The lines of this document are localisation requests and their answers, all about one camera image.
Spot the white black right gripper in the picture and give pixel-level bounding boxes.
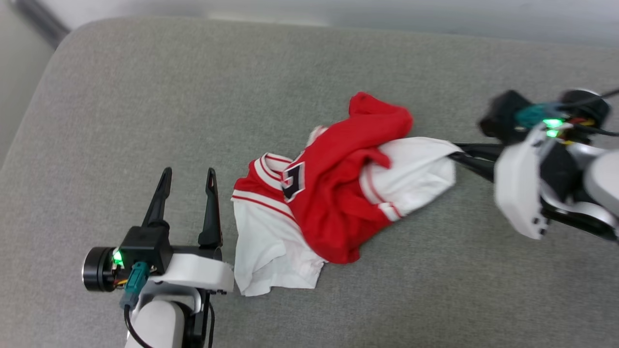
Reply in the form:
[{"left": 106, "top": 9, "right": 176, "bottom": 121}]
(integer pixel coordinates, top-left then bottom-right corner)
[{"left": 449, "top": 88, "right": 619, "bottom": 241}]

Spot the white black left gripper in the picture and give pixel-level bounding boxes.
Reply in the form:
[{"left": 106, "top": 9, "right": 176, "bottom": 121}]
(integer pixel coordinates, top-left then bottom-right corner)
[{"left": 82, "top": 167, "right": 235, "bottom": 294}]

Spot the red and white basketball jersey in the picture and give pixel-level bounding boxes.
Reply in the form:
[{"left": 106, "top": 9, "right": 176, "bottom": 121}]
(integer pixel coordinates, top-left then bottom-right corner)
[{"left": 231, "top": 92, "right": 457, "bottom": 297}]

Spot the grey fabric sofa cushion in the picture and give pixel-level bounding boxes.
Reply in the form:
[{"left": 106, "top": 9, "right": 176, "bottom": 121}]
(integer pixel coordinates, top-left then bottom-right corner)
[{"left": 0, "top": 17, "right": 619, "bottom": 348}]

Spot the teal plug right camera cable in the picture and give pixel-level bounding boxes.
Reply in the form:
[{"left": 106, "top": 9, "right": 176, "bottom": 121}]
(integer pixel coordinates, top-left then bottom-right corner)
[{"left": 515, "top": 87, "right": 619, "bottom": 137}]

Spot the teal plug camera cable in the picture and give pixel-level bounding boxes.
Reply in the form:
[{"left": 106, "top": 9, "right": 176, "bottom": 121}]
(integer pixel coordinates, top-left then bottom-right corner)
[
  {"left": 515, "top": 87, "right": 619, "bottom": 137},
  {"left": 119, "top": 262, "right": 151, "bottom": 348}
]

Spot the teal plug left camera cable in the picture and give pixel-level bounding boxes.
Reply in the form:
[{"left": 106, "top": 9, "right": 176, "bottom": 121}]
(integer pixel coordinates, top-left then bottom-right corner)
[{"left": 119, "top": 262, "right": 151, "bottom": 348}]

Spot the thin black left gripper cable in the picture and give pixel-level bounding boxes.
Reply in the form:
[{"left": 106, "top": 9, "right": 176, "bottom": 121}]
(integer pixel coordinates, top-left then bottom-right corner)
[{"left": 205, "top": 299, "right": 216, "bottom": 348}]

